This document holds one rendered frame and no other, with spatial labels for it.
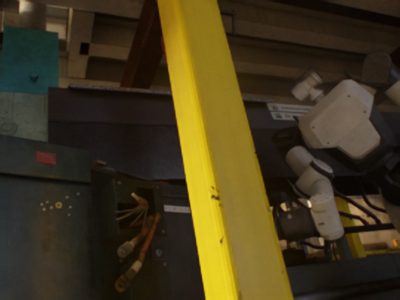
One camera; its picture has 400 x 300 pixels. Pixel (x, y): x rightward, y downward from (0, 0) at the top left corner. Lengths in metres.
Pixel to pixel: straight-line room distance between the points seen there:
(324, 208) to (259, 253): 0.52
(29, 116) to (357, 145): 1.31
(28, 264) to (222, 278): 0.41
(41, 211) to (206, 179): 0.40
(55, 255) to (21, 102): 1.04
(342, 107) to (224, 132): 0.86
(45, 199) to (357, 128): 1.05
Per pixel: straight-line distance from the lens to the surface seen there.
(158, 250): 0.93
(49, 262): 0.82
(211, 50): 0.71
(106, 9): 1.91
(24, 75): 1.85
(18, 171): 0.85
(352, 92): 1.42
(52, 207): 0.84
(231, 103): 0.65
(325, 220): 1.07
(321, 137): 1.43
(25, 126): 1.69
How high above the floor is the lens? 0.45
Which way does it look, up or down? 25 degrees up
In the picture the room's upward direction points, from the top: 11 degrees counter-clockwise
